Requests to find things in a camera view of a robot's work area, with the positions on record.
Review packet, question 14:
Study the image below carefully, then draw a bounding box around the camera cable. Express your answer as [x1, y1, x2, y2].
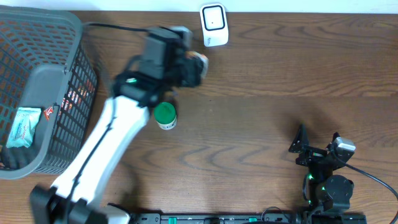
[329, 149, 398, 224]
[83, 22, 150, 33]

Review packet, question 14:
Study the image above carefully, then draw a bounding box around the red chocolate bar wrapper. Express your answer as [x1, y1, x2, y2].
[44, 106, 54, 121]

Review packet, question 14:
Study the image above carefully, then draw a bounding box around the left camera cable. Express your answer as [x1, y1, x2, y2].
[83, 22, 150, 33]

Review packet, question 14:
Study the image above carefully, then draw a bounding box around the right camera cable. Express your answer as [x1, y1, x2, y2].
[329, 149, 398, 224]

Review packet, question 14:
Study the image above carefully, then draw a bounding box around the green lid white jar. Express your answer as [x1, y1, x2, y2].
[154, 102, 178, 130]

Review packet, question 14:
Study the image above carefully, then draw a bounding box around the grey plastic mesh basket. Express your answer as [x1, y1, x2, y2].
[1, 6, 98, 180]

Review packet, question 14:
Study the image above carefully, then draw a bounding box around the teal white tissue pack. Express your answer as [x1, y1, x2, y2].
[6, 107, 42, 148]

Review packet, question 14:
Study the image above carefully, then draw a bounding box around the orange snack packet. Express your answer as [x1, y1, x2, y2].
[185, 51, 209, 79]

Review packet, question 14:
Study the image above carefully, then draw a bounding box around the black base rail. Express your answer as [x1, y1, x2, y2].
[105, 212, 368, 224]

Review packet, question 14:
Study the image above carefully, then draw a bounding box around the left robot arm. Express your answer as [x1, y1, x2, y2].
[29, 26, 208, 223]

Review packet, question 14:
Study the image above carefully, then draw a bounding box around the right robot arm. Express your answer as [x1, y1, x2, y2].
[289, 124, 356, 223]

